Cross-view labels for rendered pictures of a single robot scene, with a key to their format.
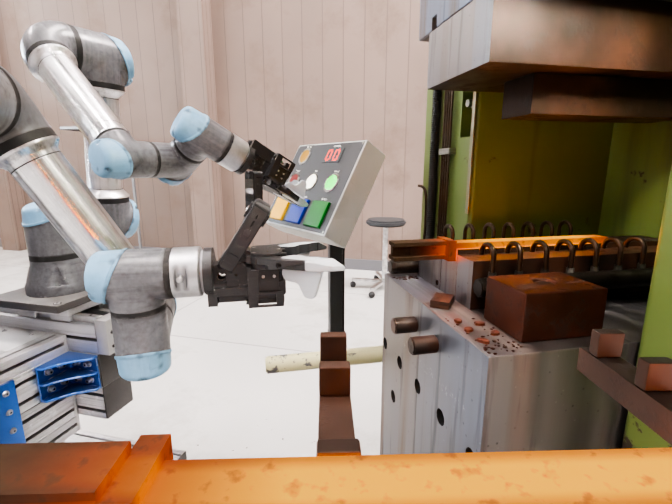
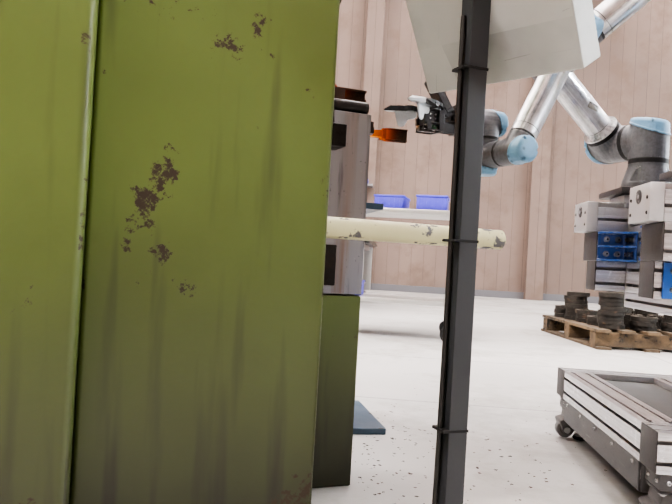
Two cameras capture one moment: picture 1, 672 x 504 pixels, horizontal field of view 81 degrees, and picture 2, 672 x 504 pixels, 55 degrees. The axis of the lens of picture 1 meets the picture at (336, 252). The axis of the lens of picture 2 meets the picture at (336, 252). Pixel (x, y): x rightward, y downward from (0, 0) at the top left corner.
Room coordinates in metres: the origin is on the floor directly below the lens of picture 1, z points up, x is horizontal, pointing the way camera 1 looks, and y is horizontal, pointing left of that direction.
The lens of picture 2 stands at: (2.36, -0.42, 0.56)
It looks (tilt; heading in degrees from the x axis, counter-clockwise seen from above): 0 degrees down; 171
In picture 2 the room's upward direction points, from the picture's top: 3 degrees clockwise
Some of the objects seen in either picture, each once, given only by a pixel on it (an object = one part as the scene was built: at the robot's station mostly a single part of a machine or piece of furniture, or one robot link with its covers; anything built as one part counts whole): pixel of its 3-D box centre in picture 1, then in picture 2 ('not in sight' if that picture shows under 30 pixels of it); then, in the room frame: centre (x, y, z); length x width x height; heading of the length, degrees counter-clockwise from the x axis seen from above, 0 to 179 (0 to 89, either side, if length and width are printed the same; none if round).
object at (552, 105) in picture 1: (596, 100); not in sight; (0.70, -0.44, 1.24); 0.30 x 0.07 x 0.06; 102
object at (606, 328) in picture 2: not in sight; (616, 314); (-2.52, 2.70, 0.22); 1.24 x 0.86 x 0.45; 174
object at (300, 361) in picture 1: (346, 357); (415, 233); (0.99, -0.03, 0.62); 0.44 x 0.05 x 0.05; 102
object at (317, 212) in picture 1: (317, 214); not in sight; (1.05, 0.05, 1.01); 0.07 x 0.05 x 0.07; 37
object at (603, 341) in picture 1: (483, 358); not in sight; (0.25, -0.10, 1.00); 0.23 x 0.06 x 0.02; 92
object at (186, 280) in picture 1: (190, 272); not in sight; (0.56, 0.22, 0.98); 0.08 x 0.05 x 0.08; 12
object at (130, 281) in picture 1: (134, 277); (486, 123); (0.55, 0.29, 0.97); 0.11 x 0.08 x 0.09; 102
